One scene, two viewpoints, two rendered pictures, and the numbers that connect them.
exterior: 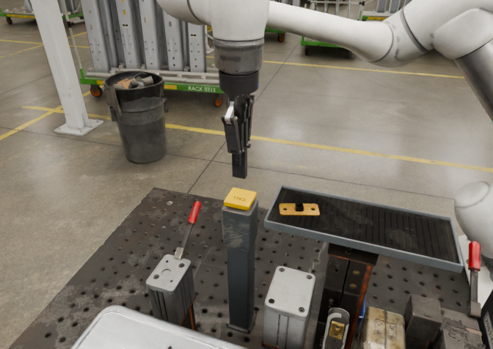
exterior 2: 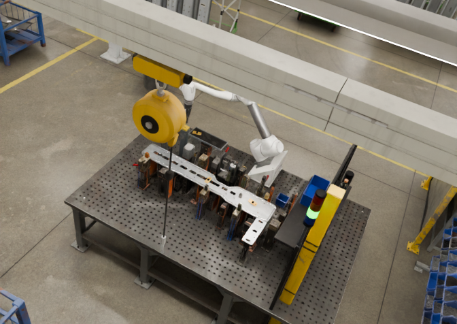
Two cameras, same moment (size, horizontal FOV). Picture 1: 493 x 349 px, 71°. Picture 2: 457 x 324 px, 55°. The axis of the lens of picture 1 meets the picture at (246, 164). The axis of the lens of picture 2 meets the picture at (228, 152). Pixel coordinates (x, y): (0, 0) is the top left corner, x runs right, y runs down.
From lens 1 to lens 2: 3.53 m
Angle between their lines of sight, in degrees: 10
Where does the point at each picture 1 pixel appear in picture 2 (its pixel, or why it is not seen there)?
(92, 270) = (140, 138)
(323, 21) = (211, 92)
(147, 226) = not seen: hidden behind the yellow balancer
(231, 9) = (187, 96)
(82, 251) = (120, 134)
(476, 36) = (247, 103)
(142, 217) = not seen: hidden behind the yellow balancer
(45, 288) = (105, 146)
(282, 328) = (185, 153)
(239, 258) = (183, 141)
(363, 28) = (222, 94)
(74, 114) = (115, 49)
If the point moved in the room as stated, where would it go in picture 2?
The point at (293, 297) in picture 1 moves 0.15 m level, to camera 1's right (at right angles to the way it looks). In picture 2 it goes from (188, 148) to (204, 151)
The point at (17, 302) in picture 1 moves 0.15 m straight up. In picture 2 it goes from (94, 148) to (94, 139)
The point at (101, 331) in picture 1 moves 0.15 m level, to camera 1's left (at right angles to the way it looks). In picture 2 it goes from (151, 147) to (136, 143)
